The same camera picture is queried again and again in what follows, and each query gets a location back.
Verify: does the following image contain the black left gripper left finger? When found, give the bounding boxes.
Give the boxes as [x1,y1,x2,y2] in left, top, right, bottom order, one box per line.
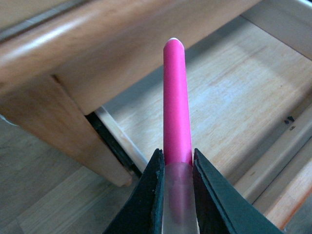
[104,149,165,234]

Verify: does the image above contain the pink highlighter marker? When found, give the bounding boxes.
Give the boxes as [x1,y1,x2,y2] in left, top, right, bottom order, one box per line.
[163,38,197,234]

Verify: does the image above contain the black drawer slide rail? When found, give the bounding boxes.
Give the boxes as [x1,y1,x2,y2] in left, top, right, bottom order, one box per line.
[85,112,142,177]

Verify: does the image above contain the wooden top drawer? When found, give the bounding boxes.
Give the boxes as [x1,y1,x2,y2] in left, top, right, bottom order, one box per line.
[94,0,312,231]

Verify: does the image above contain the wooden dresser cabinet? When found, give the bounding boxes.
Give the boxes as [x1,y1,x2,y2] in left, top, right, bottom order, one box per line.
[0,0,256,186]

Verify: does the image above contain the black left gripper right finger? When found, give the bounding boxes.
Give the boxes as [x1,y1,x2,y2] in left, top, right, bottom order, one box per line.
[193,148,282,234]

